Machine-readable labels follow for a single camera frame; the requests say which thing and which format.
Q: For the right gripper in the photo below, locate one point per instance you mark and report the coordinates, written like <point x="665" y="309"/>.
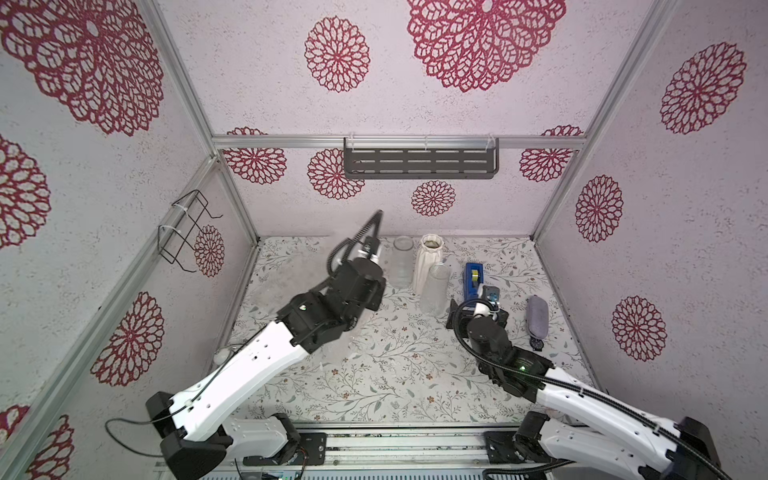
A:
<point x="459" y="315"/>

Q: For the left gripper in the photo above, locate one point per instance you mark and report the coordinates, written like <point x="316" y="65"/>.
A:
<point x="375" y="299"/>

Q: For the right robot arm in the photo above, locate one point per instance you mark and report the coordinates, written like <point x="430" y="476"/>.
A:
<point x="578" y="424"/>

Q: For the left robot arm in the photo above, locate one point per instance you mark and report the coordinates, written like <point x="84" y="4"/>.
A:
<point x="197" y="426"/>

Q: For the blue tape dispenser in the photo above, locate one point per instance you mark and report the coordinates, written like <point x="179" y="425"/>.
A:
<point x="473" y="278"/>

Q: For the white alarm clock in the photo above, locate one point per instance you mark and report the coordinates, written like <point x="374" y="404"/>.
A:
<point x="222" y="356"/>

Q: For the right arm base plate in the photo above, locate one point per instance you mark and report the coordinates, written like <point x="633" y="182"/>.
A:
<point x="506" y="447"/>

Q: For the grey slotted wall shelf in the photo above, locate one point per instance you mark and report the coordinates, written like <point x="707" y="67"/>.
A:
<point x="395" y="162"/>

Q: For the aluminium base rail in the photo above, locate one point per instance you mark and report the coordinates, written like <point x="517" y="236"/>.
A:
<point x="348" y="446"/>

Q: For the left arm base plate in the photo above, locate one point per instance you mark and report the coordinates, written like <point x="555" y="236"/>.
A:
<point x="304" y="449"/>

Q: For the black wire wall rack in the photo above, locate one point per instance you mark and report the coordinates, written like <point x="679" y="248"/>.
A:
<point x="174" y="238"/>

